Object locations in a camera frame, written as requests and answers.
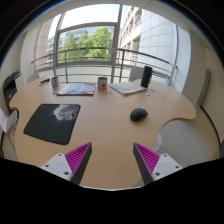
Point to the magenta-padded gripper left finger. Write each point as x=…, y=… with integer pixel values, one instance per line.
x=56, y=166

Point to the black cylinder speaker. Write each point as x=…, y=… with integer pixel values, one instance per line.
x=146, y=76

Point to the white and red mug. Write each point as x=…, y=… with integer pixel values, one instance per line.
x=102, y=83

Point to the white chair with wooden legs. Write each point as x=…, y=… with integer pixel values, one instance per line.
x=7, y=121

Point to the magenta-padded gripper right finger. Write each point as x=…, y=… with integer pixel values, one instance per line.
x=165, y=166

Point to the black printer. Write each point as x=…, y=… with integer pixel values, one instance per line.
x=10, y=86

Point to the black computer mouse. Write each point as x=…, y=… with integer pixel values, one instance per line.
x=138, y=114

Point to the black cat-print mouse pad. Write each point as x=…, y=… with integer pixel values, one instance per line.
x=46, y=126

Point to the metal balcony railing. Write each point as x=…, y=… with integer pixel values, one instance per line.
x=100, y=49

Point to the red and blue magazine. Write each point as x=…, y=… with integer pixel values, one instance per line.
x=76, y=89

